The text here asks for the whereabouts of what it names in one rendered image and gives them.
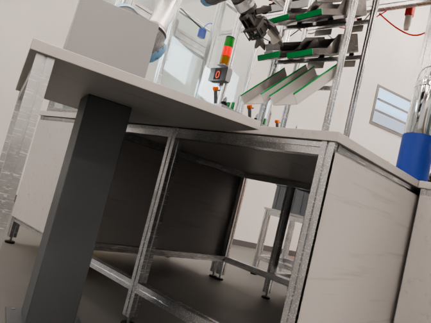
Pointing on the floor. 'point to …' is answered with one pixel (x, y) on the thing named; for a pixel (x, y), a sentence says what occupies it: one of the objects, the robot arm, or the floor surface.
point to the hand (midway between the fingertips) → (273, 45)
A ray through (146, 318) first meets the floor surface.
